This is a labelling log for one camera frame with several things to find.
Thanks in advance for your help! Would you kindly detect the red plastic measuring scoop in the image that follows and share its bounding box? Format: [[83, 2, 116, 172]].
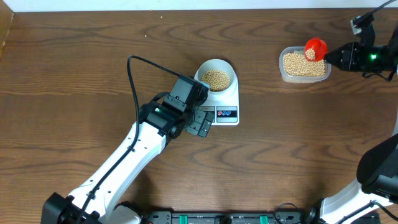
[[304, 37, 328, 62]]

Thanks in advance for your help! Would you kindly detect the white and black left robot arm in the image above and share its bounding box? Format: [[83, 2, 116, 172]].
[[41, 76, 214, 223]]

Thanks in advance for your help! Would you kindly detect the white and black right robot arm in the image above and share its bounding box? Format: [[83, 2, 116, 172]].
[[311, 31, 397, 223]]

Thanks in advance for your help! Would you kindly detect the white digital kitchen scale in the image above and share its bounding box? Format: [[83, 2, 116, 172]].
[[194, 71, 240, 126]]

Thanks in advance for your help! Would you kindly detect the white round bowl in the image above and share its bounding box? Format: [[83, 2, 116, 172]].
[[195, 59, 238, 95]]

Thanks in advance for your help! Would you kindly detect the clear plastic container of soybeans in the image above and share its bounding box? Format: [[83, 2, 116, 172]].
[[279, 47, 331, 84]]

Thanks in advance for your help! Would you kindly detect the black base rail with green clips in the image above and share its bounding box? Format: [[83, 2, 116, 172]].
[[141, 205, 315, 224]]

